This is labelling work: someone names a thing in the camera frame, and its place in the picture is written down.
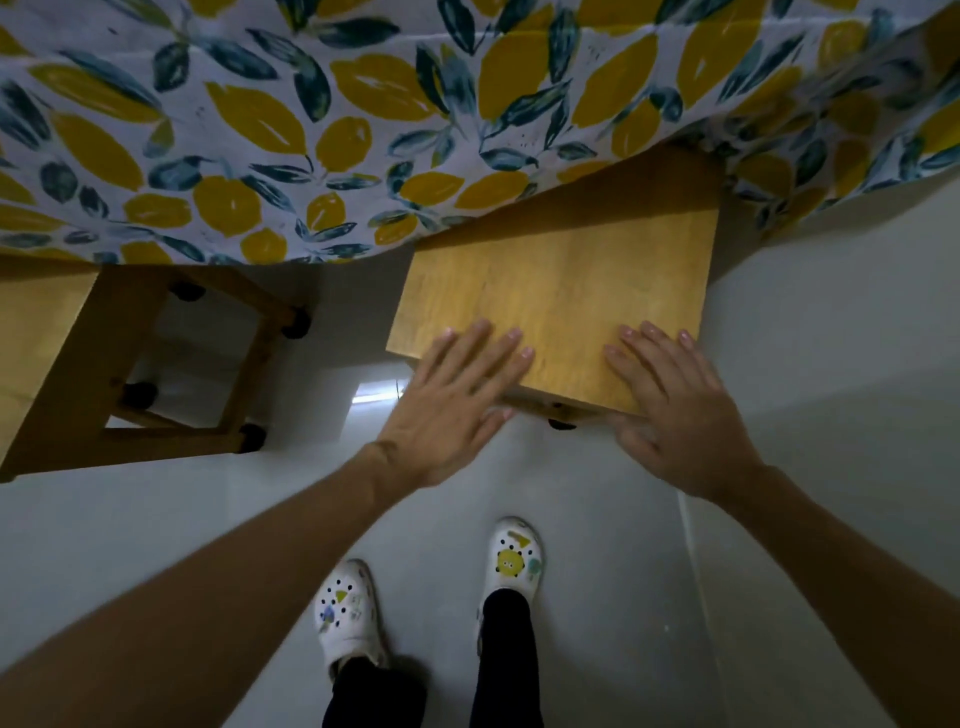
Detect person's left hand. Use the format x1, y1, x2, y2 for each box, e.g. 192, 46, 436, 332
364, 320, 535, 492

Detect person's right hand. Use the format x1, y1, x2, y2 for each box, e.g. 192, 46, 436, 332
602, 320, 766, 504

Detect light wooden stool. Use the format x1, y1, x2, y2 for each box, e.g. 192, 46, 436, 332
386, 142, 725, 433
0, 254, 313, 485

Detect person's left forearm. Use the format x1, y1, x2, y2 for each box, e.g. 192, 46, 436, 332
0, 448, 421, 728

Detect person's right forearm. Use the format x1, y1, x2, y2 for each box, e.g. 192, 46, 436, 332
712, 464, 960, 728

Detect person's right white clog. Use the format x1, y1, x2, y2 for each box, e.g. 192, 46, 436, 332
476, 517, 545, 654

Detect person's white clog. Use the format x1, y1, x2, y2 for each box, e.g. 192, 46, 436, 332
313, 558, 391, 680
476, 517, 545, 654

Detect person's left white clog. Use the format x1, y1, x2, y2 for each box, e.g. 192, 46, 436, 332
313, 558, 391, 680

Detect person's black trousers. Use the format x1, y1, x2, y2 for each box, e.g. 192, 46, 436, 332
322, 588, 545, 728

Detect lemon print tablecloth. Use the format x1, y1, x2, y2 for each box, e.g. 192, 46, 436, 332
0, 0, 960, 268

